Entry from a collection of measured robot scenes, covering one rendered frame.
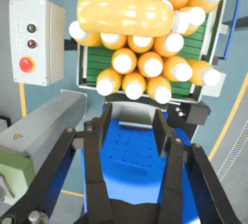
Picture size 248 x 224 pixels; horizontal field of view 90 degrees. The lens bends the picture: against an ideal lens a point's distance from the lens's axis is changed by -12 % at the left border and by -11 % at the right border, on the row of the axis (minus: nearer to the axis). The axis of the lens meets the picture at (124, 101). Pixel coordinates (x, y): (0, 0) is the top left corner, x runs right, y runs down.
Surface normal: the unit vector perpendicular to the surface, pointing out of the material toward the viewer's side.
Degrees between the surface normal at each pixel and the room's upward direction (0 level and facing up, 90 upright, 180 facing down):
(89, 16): 18
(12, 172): 1
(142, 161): 90
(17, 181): 1
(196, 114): 0
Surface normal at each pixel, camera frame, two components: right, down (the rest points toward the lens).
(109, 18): -0.07, 0.62
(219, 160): -0.06, 0.35
